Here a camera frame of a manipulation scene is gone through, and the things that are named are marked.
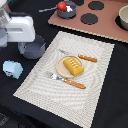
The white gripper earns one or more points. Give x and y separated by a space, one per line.
20 28

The light blue toy carton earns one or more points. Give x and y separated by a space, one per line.
12 68

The grey toy frying pan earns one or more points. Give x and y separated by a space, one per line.
65 14

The yellow toy bread loaf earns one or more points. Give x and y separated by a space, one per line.
73 66

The grey toy pot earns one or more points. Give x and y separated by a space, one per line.
32 50

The red toy tomato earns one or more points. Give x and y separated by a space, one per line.
61 6

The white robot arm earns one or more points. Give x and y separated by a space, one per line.
4 20

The round wooden plate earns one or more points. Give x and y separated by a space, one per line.
62 70

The beige woven placemat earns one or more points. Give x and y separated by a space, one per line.
71 103

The beige bowl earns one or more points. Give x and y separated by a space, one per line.
123 14

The fork with orange handle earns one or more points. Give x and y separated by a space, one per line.
70 82

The knife with orange handle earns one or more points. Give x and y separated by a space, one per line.
79 55

